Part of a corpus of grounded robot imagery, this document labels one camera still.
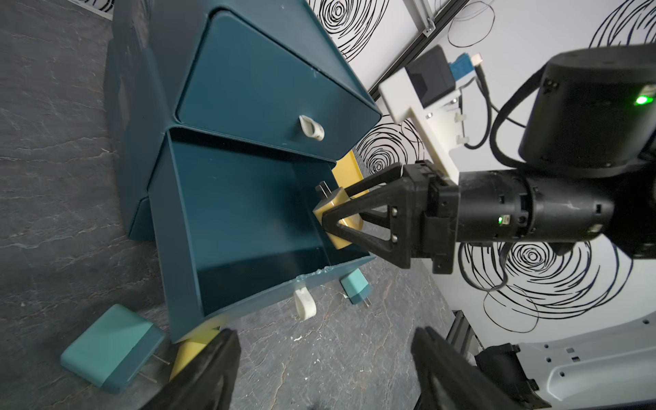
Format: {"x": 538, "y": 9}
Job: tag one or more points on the teal plug cube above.
{"x": 357, "y": 288}
{"x": 113, "y": 350}

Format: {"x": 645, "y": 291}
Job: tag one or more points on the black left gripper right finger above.
{"x": 448, "y": 381}

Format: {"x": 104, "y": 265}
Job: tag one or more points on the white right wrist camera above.
{"x": 427, "y": 92}

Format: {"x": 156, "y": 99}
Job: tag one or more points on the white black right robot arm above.
{"x": 576, "y": 144}

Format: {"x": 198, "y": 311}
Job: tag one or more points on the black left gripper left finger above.
{"x": 208, "y": 381}

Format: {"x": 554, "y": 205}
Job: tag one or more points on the yellow cutting board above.
{"x": 347, "y": 171}

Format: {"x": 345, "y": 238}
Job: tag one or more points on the teal drawer cabinet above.
{"x": 226, "y": 116}

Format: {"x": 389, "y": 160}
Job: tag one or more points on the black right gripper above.
{"x": 407, "y": 212}

